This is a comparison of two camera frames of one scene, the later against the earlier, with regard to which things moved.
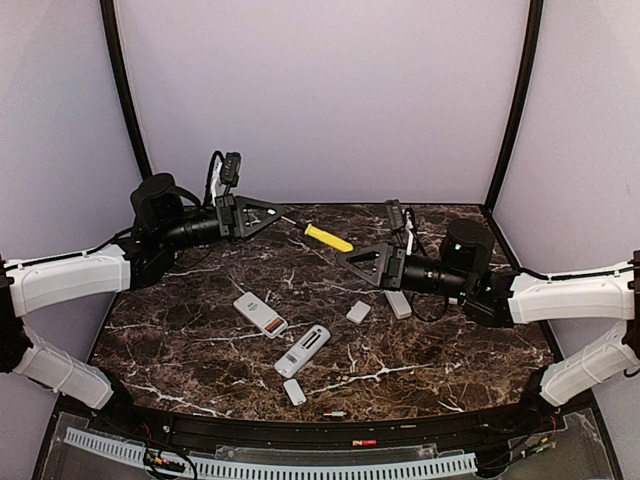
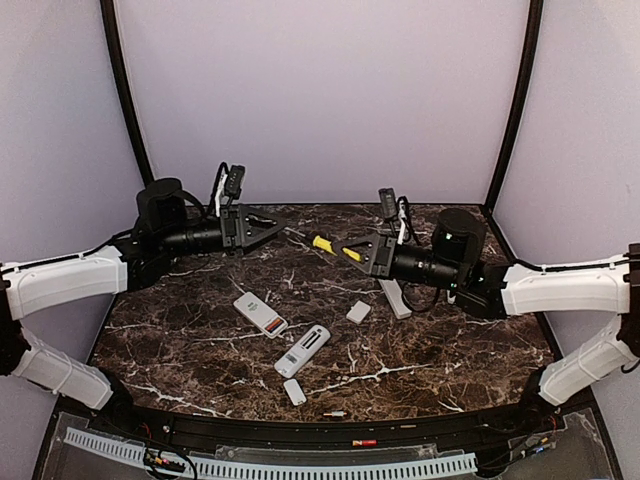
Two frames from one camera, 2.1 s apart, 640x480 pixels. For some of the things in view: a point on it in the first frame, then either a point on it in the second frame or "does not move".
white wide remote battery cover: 358,312 does not move
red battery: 368,443 does not move
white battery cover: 294,392 does not move
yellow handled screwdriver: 321,236 to 325,245
